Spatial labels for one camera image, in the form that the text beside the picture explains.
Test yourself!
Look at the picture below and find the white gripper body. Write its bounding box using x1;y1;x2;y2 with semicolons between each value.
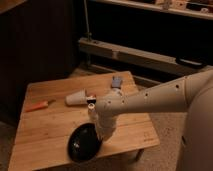
95;115;117;141

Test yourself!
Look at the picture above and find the black ceramic bowl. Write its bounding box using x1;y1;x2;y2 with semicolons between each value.
67;123;102;163

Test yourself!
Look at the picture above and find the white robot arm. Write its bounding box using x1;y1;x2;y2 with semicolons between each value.
95;69;213;171

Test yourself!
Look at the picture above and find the clear plastic bottle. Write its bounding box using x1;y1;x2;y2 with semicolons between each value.
88;103;97;123

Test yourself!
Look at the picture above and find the small red white toy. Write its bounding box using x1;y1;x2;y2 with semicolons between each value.
86;94;96;103

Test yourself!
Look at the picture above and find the white paper cup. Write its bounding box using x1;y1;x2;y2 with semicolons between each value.
65;89;86;106

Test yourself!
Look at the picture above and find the wooden table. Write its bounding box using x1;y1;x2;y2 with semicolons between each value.
8;73;160;171

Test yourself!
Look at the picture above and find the orange carrot toy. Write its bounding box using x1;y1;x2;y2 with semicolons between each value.
25;100;55;112

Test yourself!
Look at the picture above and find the vertical metal pole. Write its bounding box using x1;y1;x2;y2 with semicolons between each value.
83;0;91;41

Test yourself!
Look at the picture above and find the wooden shelf with items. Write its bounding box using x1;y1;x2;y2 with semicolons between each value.
91;0;213;21

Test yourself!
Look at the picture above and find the black cable loop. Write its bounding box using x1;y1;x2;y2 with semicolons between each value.
175;57;207;70

